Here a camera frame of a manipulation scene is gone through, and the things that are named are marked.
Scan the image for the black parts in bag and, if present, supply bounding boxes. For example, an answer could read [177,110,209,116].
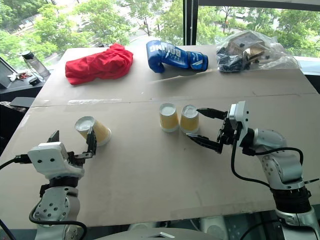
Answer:
[216,48,252,74]

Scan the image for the blue boxing glove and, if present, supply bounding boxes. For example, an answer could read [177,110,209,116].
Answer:
[145,39,209,74]

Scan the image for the red keys bundle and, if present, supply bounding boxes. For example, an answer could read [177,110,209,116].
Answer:
[14,71,34,80]

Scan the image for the clear water bottle black lid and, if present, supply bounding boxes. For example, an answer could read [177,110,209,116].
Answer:
[20,50,51,79]

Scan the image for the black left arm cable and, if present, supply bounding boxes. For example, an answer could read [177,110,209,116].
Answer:
[0,154,88,240]

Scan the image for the yellow paper cup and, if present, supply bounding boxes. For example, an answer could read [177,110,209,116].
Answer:
[179,104,200,134]
[74,115,113,147]
[158,102,181,134]

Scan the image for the black side table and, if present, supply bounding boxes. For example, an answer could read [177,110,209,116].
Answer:
[0,56,52,156]

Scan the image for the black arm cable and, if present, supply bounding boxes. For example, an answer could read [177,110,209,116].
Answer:
[0,154,88,240]
[230,142,305,189]

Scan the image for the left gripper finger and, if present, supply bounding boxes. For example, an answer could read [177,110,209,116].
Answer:
[85,128,98,154]
[47,129,61,144]

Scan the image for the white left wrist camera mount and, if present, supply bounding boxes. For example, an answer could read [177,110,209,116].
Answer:
[27,141,85,181]

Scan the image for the black window frame post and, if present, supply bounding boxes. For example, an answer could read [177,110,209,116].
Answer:
[183,0,200,46]

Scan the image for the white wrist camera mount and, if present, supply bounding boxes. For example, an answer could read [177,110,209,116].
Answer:
[228,100,251,149]
[27,141,85,181]

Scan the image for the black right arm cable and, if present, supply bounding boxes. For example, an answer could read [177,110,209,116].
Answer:
[230,142,305,189]

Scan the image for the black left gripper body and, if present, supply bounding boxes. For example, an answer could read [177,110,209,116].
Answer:
[66,150,97,169]

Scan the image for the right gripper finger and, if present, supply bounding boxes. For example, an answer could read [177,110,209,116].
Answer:
[195,107,229,121]
[185,132,224,155]

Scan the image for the brown cardboard sheet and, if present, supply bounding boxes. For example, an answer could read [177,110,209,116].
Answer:
[0,92,320,230]

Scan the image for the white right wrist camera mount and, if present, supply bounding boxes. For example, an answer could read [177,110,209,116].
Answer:
[228,100,251,149]

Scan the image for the red cloth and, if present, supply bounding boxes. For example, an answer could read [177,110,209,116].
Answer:
[64,42,134,86]

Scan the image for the brown cardboard box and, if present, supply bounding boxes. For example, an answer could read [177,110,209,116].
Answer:
[225,34,266,63]

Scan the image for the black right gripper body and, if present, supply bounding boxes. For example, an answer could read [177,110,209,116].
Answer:
[215,110,243,154]

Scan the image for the clear plastic bag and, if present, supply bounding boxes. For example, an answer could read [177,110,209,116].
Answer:
[215,29,300,75]

